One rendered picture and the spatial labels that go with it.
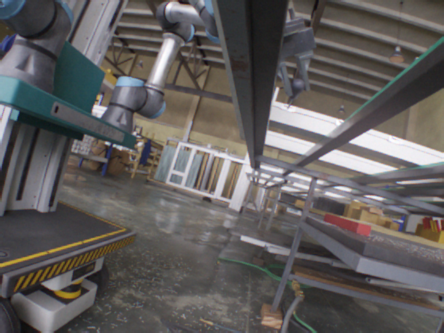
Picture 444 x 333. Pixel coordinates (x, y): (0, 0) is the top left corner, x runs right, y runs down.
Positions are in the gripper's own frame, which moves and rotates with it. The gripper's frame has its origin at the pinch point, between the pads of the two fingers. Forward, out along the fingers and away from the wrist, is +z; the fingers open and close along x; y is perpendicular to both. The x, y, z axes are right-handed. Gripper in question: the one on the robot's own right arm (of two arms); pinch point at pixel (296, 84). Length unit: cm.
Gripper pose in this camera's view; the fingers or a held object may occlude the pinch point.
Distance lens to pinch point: 70.5
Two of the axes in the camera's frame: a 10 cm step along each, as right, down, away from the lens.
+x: -9.4, 3.3, 1.0
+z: 3.3, 8.1, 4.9
